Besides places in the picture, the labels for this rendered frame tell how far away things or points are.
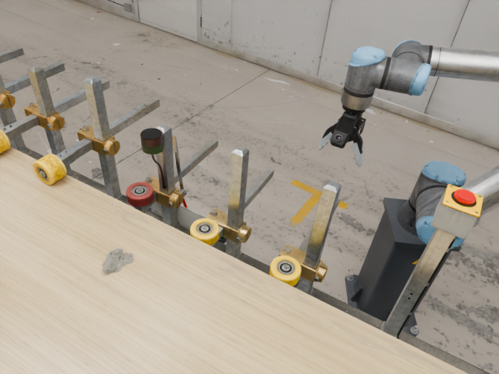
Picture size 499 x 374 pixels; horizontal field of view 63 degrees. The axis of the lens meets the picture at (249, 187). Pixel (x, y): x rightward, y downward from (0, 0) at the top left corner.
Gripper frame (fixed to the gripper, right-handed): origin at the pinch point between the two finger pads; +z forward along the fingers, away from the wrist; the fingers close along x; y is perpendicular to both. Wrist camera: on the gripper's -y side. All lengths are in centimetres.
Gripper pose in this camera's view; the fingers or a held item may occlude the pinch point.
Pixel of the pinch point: (338, 159)
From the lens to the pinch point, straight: 140.2
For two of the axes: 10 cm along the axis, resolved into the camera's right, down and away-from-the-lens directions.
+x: -8.2, -4.1, 3.9
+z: -0.7, 7.6, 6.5
